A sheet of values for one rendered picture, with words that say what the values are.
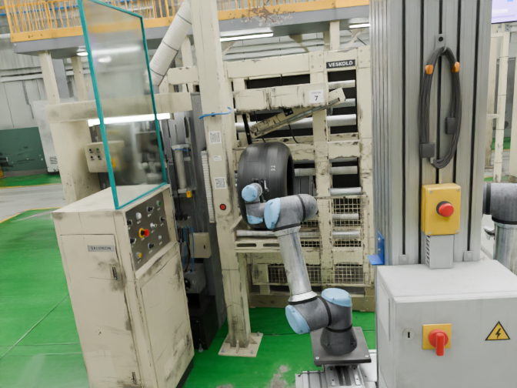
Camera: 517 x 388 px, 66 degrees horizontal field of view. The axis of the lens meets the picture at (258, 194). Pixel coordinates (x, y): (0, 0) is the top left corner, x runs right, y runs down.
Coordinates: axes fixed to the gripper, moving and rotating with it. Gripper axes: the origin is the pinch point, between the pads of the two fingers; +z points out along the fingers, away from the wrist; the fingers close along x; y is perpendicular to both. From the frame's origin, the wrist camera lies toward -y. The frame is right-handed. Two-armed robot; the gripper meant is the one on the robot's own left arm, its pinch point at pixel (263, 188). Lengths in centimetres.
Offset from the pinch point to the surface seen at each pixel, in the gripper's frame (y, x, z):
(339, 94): 55, -44, 54
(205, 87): 62, 35, 13
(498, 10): 168, -231, 340
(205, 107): 50, 36, 14
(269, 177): 6.5, -3.5, 2.3
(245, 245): -38.1, 18.4, 18.9
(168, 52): 91, 68, 38
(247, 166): 13.1, 10.0, 5.2
